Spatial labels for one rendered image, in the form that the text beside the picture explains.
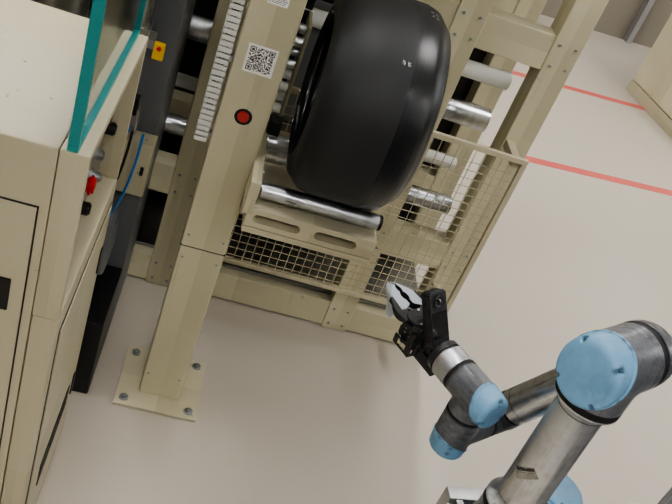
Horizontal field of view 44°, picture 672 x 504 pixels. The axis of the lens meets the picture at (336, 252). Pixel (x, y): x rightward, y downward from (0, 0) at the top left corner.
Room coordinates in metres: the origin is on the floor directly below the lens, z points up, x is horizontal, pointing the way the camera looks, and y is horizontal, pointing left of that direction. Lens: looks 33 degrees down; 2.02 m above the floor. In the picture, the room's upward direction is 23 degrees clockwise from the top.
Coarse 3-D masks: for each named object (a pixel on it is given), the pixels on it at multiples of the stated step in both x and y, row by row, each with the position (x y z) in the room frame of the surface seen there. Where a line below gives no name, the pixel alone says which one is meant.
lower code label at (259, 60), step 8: (248, 48) 1.90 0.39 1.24; (256, 48) 1.90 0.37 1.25; (264, 48) 1.91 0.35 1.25; (248, 56) 1.90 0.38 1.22; (256, 56) 1.90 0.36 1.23; (264, 56) 1.91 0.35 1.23; (272, 56) 1.91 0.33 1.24; (248, 64) 1.90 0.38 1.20; (256, 64) 1.90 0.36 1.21; (264, 64) 1.91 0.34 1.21; (272, 64) 1.91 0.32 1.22; (256, 72) 1.91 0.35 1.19; (264, 72) 1.91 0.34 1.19; (272, 72) 1.91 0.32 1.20
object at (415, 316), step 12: (408, 312) 1.35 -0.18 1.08; (420, 312) 1.37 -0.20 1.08; (408, 324) 1.34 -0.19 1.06; (420, 324) 1.33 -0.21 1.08; (396, 336) 1.35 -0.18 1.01; (408, 336) 1.34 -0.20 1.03; (420, 336) 1.33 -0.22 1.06; (408, 348) 1.32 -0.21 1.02; (420, 348) 1.33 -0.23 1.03; (432, 348) 1.31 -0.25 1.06; (444, 348) 1.29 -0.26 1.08; (420, 360) 1.32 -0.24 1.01; (432, 360) 1.27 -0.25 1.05; (432, 372) 1.29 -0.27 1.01
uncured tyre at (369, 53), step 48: (336, 0) 2.11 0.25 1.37; (384, 0) 2.00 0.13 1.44; (336, 48) 1.86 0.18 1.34; (384, 48) 1.87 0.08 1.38; (432, 48) 1.93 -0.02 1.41; (336, 96) 1.79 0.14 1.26; (384, 96) 1.81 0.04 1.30; (432, 96) 1.86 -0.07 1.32; (336, 144) 1.77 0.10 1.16; (384, 144) 1.79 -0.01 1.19; (336, 192) 1.83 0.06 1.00; (384, 192) 1.83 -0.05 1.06
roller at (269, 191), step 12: (264, 192) 1.86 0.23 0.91; (276, 192) 1.87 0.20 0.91; (288, 192) 1.88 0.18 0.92; (300, 192) 1.90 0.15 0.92; (288, 204) 1.87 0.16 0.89; (300, 204) 1.88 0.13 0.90; (312, 204) 1.89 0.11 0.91; (324, 204) 1.90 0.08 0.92; (336, 204) 1.92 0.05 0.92; (336, 216) 1.90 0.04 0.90; (348, 216) 1.91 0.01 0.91; (360, 216) 1.92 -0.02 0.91; (372, 216) 1.94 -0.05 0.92; (372, 228) 1.93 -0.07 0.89
